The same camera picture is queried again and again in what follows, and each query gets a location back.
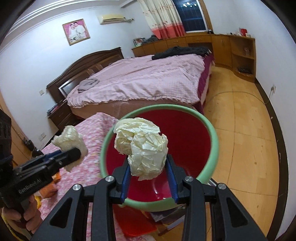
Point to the floral pink curtain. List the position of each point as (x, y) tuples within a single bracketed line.
[(163, 18)]

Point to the red bin with green rim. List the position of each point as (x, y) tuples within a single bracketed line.
[(192, 142)]

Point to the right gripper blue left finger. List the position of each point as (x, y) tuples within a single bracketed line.
[(122, 175)]

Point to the dark wooden nightstand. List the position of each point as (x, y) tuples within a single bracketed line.
[(62, 116)]

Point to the wooden bed base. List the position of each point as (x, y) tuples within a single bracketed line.
[(120, 108)]

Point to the small white paper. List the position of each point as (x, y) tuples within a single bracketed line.
[(70, 139)]

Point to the wall air conditioner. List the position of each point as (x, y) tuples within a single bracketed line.
[(111, 18)]

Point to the dark wooden headboard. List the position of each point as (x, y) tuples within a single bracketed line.
[(84, 67)]

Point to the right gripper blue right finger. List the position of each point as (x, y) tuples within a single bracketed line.
[(175, 176)]

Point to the dark window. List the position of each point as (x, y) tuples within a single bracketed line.
[(191, 15)]

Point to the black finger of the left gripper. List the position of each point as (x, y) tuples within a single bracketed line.
[(64, 158)]

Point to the pink checked bedspread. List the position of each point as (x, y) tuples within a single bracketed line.
[(174, 78)]

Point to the wooden wardrobe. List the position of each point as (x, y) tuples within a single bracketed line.
[(19, 150)]

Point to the black clothes on bed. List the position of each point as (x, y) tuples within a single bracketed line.
[(178, 51)]

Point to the large white paper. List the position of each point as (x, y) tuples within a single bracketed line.
[(146, 149)]

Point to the grey folded cloth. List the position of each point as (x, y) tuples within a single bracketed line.
[(87, 84)]

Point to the left human hand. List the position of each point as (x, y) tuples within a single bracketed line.
[(32, 217)]

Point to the framed wedding photo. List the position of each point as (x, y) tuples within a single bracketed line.
[(76, 31)]

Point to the long wooden cabinet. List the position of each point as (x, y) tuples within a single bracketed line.
[(236, 53)]

